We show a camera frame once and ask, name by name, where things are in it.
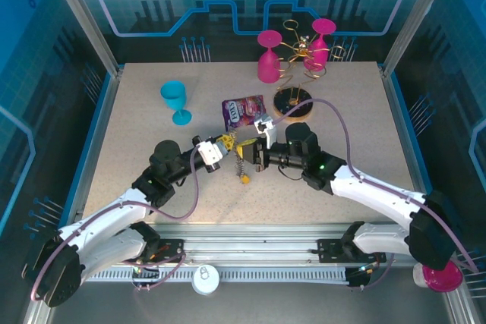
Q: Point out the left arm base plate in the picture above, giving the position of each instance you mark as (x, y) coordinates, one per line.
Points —
(172, 250)

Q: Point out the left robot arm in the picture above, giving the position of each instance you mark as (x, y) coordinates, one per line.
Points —
(106, 214)

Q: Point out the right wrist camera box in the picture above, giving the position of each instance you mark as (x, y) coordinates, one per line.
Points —
(266, 128)

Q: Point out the aluminium frame post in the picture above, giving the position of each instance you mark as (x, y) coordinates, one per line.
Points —
(417, 9)
(87, 16)

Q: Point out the large keyring with keys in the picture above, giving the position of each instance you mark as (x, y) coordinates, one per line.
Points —
(238, 164)

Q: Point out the purple candy bag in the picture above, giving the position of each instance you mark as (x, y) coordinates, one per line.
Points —
(243, 109)

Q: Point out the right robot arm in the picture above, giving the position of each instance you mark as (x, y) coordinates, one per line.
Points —
(372, 191)

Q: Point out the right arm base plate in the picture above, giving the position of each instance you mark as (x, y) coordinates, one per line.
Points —
(328, 250)

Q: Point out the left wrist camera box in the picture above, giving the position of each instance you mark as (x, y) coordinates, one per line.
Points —
(210, 153)

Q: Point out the blue plastic goblet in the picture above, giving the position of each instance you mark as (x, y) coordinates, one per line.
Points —
(174, 94)

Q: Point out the pink plastic goblet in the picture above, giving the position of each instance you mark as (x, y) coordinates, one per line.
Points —
(323, 27)
(267, 70)

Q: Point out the white round lid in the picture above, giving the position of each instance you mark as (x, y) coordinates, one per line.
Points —
(205, 282)

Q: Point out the aluminium frame beam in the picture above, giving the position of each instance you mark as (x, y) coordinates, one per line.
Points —
(247, 240)

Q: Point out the pink and white cup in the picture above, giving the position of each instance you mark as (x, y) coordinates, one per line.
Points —
(440, 282)

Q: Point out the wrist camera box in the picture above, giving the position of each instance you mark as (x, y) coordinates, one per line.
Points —
(210, 153)
(266, 128)

